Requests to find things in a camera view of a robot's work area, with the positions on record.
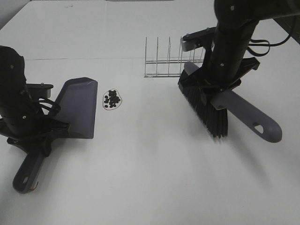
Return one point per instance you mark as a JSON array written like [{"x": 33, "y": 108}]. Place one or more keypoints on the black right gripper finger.
[{"x": 203, "y": 96}]

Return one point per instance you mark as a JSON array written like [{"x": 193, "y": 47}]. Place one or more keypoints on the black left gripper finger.
[{"x": 46, "y": 147}]

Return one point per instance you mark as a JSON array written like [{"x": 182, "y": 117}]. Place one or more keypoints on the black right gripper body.
[{"x": 193, "y": 76}]

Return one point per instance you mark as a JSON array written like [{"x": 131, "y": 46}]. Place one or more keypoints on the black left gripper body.
[{"x": 25, "y": 133}]

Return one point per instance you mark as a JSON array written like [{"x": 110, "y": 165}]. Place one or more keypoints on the grey hand brush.
[{"x": 214, "y": 114}]

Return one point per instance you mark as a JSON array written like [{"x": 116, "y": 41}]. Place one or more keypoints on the grey dustpan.
[{"x": 78, "y": 101}]

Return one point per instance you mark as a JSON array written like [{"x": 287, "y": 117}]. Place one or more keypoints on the pile of coffee beans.
[{"x": 111, "y": 99}]

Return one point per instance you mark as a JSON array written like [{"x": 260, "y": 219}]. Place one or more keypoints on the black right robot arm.
[{"x": 228, "y": 54}]

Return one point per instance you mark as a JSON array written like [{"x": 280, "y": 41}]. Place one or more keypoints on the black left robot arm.
[{"x": 27, "y": 113}]

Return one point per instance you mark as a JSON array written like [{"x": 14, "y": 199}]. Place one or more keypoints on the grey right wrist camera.
[{"x": 198, "y": 39}]

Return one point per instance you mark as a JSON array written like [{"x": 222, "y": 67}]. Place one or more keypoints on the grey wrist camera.
[
  {"x": 198, "y": 39},
  {"x": 39, "y": 90}
]

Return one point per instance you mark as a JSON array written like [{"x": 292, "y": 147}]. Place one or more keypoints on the metal wire rack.
[{"x": 164, "y": 60}]

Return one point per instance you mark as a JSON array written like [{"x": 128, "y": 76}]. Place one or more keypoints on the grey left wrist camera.
[{"x": 39, "y": 90}]

